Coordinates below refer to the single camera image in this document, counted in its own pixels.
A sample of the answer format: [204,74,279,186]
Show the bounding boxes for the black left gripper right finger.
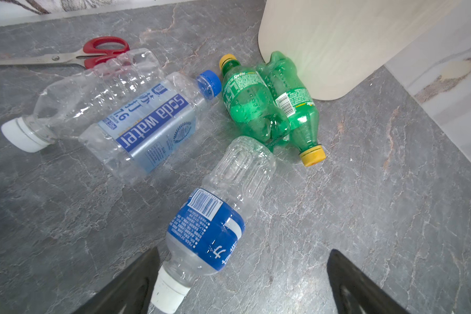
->
[327,249,407,313]

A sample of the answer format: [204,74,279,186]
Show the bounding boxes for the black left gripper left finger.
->
[75,247,160,313]

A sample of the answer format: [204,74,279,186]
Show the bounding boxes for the crushed clear bottle back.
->
[1,48,165,153]

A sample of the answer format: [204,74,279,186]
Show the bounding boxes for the white ribbed trash bin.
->
[258,0,459,101]

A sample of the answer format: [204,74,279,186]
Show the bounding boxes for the blue label bottle white cap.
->
[151,136,276,313]

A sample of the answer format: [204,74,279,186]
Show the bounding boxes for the soda water clear bottle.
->
[79,70,222,184]

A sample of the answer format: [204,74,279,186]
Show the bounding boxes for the green bottle yellow cap left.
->
[219,54,290,147]

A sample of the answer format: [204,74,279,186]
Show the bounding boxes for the green bottle yellow cap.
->
[219,54,290,147]
[256,51,327,167]

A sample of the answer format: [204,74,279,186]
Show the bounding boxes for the green bottle yellow cap right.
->
[256,51,327,167]

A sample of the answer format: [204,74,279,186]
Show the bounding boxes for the red handled scissors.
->
[0,36,130,69]

